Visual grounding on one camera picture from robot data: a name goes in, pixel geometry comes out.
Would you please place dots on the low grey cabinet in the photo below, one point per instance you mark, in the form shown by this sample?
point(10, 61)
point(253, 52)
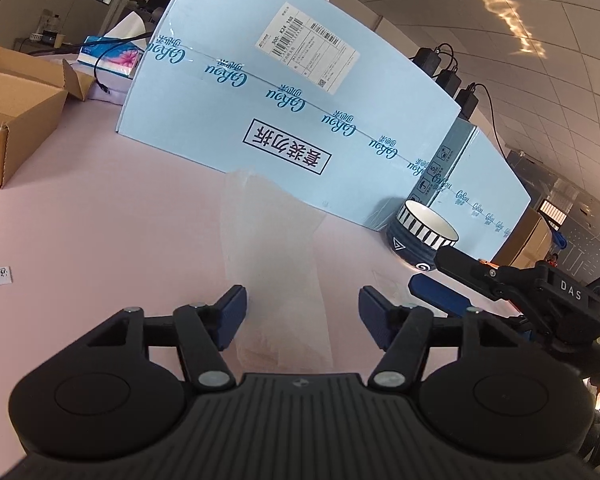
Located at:
point(30, 45)

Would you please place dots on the black power adapter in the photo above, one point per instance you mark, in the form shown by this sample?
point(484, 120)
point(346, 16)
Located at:
point(448, 80)
point(427, 59)
point(467, 101)

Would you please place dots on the translucent plastic shopping bag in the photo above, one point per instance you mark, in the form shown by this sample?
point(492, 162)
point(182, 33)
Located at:
point(275, 260)

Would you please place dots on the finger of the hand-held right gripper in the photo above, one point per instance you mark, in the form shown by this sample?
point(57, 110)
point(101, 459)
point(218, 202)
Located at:
point(432, 290)
point(470, 265)

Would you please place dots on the blue flowered tissue box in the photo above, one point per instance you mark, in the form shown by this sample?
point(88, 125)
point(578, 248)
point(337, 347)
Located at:
point(112, 57)

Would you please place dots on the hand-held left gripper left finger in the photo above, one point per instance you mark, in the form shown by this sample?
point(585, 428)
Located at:
point(232, 312)

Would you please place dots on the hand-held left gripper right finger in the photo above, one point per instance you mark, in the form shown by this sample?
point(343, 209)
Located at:
point(375, 317)

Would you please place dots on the white black-striped bowl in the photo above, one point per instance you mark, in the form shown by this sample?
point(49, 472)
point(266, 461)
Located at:
point(430, 232)

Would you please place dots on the closed brown cardboard box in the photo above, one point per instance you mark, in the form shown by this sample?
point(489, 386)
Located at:
point(522, 240)

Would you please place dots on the light blue carton dark side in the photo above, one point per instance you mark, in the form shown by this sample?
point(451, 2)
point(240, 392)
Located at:
point(480, 180)

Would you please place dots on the open brown cardboard box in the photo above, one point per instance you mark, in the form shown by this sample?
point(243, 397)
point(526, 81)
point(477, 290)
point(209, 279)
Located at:
point(30, 110)

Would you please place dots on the dark blue patterned bowl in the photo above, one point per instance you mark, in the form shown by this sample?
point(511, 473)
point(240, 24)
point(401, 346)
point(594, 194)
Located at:
point(405, 250)

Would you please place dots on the light blue carton white label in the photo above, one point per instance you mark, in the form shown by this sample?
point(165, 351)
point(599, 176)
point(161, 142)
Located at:
point(280, 125)

